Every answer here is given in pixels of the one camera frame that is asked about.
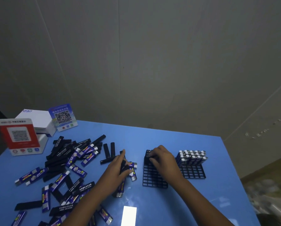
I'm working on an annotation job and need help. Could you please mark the person's left hand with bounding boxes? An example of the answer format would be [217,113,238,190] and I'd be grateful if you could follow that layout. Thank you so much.
[96,149,133,195]

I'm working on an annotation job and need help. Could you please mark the person's right hand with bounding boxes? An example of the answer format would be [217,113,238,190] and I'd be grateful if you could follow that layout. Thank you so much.
[146,145,185,185]

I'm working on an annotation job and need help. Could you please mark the black slim lighter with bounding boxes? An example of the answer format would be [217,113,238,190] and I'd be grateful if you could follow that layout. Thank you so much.
[119,159,129,175]

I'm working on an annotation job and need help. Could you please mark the black grid tray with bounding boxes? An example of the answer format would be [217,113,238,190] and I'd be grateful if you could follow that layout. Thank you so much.
[142,150,169,189]
[176,150,207,180]

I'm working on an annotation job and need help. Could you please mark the row of blue lighters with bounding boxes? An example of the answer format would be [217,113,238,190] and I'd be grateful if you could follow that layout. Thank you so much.
[176,150,208,166]

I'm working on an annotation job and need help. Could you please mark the pile of mixed lighters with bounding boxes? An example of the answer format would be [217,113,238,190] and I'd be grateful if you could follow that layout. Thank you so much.
[11,134,138,226]

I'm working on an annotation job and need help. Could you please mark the person's left forearm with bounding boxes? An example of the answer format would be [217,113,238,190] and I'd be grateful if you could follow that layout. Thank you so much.
[61,182,114,226]

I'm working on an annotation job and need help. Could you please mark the person's right forearm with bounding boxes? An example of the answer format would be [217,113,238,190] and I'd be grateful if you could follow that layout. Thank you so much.
[173,174,235,226]

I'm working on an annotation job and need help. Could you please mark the blue code sign stand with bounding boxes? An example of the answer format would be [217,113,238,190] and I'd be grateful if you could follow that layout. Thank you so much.
[48,104,79,132]

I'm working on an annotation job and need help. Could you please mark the white cardboard box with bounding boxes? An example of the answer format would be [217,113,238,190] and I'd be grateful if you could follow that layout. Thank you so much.
[15,109,57,137]

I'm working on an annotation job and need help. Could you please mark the red code sign stand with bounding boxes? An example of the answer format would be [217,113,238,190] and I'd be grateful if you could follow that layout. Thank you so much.
[0,118,49,156]

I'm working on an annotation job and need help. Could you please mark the crumpled clear plastic bags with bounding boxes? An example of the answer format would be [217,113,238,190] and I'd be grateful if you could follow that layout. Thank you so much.
[244,179,281,226]

